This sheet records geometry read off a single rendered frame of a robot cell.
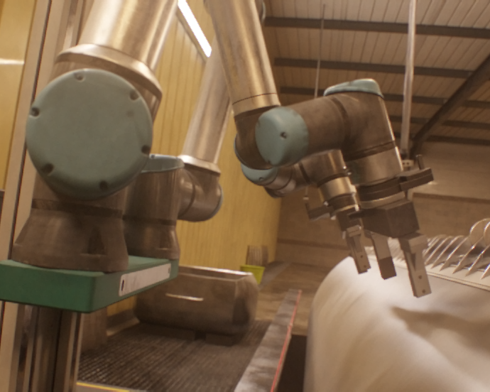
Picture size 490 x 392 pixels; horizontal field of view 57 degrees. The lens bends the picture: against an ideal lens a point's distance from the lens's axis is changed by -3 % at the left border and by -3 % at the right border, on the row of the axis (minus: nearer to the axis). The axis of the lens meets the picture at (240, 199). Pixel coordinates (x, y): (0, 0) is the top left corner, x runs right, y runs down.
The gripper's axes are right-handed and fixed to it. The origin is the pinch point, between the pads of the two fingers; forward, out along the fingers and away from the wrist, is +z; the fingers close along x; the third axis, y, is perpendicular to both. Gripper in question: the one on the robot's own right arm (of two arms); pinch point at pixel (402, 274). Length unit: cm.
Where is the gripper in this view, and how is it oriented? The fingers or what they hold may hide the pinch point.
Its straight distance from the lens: 84.9
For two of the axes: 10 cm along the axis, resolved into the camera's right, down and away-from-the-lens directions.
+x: 0.9, 0.5, -9.9
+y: -9.5, 2.9, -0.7
